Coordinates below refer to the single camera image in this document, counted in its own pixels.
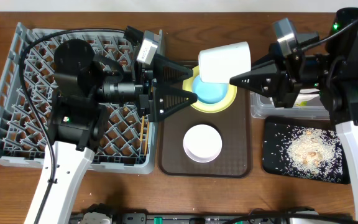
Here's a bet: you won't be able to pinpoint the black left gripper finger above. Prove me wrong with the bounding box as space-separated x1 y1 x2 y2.
153 54 193 85
149 84 198 122

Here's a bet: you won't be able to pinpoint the grey dishwasher rack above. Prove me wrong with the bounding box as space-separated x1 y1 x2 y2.
0 23 158 174

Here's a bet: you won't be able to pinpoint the wooden chopstick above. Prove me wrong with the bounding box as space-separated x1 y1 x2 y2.
139 116 145 154
144 122 150 156

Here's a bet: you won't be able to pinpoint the clear plastic bin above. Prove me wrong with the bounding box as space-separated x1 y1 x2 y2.
250 92 329 120

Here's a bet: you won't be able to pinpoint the light blue bowl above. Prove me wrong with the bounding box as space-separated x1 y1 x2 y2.
191 75 228 104

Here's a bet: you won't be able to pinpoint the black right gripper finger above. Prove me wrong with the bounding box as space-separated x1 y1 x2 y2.
229 67 295 97
251 60 275 75

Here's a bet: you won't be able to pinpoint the yellow plate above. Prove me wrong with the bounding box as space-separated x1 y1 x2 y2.
182 66 237 113

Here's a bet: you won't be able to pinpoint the brown serving tray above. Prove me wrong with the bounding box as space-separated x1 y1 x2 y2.
158 88 252 178

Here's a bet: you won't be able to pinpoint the yellow green wrapper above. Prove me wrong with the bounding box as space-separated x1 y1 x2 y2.
295 101 308 106

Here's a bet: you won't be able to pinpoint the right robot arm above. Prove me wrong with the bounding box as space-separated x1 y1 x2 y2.
229 7 358 220

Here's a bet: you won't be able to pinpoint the black tray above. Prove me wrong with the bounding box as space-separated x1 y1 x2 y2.
261 115 353 185

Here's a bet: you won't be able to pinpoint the black equipment bar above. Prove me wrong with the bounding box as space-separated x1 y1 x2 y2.
70 203 354 224

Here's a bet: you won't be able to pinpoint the white bowl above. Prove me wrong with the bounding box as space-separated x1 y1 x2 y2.
183 124 223 163

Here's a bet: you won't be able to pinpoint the white cup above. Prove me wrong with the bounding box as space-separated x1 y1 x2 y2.
198 42 251 84

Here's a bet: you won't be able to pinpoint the white paper napkin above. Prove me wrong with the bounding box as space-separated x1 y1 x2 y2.
295 88 319 103

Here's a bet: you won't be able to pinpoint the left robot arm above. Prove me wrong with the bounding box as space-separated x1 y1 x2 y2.
25 39 197 223

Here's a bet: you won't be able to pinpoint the rice and food scraps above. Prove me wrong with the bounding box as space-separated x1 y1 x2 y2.
265 124 344 182

